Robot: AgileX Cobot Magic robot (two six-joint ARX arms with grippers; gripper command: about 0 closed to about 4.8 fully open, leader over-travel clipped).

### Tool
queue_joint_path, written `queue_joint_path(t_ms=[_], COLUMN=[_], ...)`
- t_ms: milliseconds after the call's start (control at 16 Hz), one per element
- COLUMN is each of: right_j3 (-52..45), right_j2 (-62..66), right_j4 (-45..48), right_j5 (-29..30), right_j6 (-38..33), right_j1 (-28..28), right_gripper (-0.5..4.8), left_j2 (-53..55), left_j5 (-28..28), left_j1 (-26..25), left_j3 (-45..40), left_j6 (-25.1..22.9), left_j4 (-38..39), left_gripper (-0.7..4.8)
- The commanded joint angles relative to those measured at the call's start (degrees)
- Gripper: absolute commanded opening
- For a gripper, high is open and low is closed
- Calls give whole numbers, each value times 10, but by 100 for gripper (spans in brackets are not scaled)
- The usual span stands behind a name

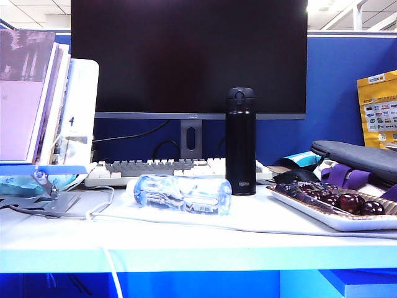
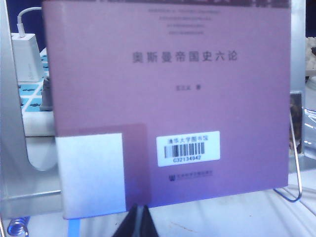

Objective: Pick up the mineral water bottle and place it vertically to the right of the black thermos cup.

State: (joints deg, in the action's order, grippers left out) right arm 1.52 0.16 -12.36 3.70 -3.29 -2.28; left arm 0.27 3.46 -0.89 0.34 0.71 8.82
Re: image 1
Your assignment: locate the white cloth mat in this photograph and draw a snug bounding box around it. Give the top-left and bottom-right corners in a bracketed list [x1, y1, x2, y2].
[89, 185, 397, 240]

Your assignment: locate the black computer mouse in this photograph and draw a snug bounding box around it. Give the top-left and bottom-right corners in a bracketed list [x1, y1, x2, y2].
[272, 169, 320, 186]

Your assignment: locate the black monitor cable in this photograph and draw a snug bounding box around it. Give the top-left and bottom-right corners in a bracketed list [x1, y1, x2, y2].
[153, 140, 181, 160]
[92, 119, 170, 144]

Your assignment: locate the clear mineral water bottle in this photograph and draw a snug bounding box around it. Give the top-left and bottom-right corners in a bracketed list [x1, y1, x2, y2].
[126, 174, 233, 216]

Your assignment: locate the grey monitor stand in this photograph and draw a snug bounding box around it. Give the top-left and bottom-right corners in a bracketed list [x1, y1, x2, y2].
[180, 119, 203, 159]

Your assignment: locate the white rectangular tray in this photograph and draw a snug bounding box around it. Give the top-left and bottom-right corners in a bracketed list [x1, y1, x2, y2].
[265, 183, 397, 232]

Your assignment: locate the white and grey keyboard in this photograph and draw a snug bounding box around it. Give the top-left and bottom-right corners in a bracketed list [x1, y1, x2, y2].
[84, 157, 274, 187]

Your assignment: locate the grey laptop sleeve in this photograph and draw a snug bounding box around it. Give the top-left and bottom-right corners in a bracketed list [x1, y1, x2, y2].
[311, 140, 397, 184]

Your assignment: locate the blue and white packet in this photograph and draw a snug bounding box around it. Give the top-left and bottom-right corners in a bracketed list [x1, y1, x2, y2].
[277, 151, 326, 171]

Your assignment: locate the black thermos flask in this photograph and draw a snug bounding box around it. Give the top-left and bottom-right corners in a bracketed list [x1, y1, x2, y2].
[225, 87, 257, 196]

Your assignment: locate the black computer monitor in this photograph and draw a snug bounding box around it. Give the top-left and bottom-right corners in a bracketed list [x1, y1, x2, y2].
[70, 0, 308, 121]

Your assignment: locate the yellow printed bag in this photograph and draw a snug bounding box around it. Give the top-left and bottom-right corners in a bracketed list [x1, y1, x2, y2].
[356, 70, 397, 150]

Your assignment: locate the white cable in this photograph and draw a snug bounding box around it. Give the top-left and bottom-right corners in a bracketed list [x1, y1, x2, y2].
[85, 185, 125, 298]

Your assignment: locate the dark patterned cover book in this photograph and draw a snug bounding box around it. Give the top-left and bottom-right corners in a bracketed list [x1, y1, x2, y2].
[46, 43, 71, 163]

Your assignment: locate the pink hardcover book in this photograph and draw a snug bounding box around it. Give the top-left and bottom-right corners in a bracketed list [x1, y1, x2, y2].
[0, 29, 58, 165]

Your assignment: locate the purple cloth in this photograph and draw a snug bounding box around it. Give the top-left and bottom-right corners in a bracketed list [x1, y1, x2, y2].
[321, 163, 397, 201]

